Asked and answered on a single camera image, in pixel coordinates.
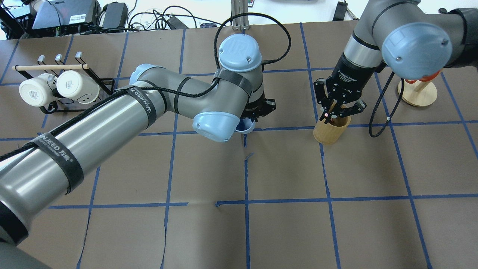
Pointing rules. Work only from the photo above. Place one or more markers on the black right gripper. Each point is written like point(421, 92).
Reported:
point(350, 77)

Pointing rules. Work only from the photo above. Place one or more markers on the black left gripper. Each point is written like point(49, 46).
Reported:
point(264, 107)

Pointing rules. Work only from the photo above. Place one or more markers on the light blue plastic cup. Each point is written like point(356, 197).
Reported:
point(246, 125)

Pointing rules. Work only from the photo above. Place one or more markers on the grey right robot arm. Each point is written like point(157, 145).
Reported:
point(412, 43)

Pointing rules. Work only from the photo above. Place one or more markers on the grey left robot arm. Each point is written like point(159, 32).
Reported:
point(56, 162)

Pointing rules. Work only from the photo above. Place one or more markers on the wooden bamboo cup holder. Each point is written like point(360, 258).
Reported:
point(328, 134)

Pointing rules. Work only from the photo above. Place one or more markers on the round wooden stand base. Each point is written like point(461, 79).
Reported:
point(418, 93)

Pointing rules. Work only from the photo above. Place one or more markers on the orange lid on stand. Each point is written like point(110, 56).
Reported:
point(424, 79)

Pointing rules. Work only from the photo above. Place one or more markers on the wooden dowel rod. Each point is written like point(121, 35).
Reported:
point(51, 67)

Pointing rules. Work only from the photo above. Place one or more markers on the white mug near rack end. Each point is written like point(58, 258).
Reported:
point(78, 87)

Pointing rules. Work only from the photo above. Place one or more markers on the white mug rack end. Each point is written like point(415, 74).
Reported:
point(37, 90)
point(78, 87)

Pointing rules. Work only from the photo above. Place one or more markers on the white mug far rack end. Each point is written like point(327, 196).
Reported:
point(37, 90)

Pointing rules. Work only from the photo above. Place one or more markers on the black computer box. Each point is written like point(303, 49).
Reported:
point(66, 13)

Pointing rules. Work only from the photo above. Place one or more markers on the aluminium frame post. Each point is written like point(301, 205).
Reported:
point(241, 20)

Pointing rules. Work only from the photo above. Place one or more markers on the black wire mug rack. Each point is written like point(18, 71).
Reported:
point(63, 104)

